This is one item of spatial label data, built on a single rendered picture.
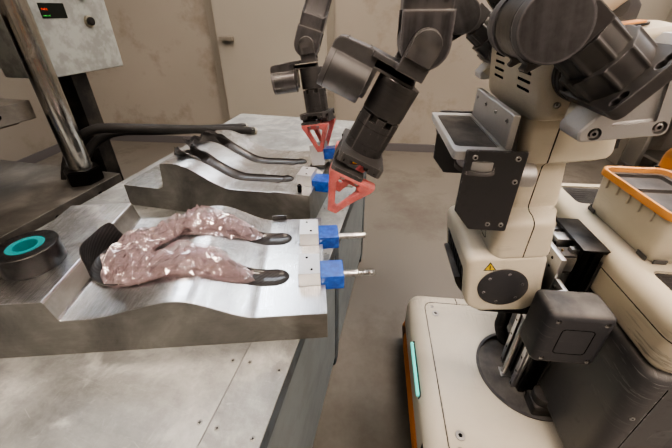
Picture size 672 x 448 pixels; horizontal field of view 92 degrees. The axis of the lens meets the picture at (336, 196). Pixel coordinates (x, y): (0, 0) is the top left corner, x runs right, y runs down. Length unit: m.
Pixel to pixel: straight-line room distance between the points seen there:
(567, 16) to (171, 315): 0.60
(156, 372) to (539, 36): 0.64
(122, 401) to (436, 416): 0.80
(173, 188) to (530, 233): 0.81
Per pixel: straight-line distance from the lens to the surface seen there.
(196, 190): 0.87
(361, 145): 0.45
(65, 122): 1.21
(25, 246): 0.70
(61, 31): 1.40
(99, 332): 0.62
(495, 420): 1.16
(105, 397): 0.60
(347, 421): 1.39
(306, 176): 0.76
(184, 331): 0.57
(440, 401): 1.14
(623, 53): 0.50
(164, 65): 3.81
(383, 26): 3.21
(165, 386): 0.57
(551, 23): 0.44
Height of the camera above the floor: 1.25
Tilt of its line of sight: 30 degrees down
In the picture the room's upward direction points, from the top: straight up
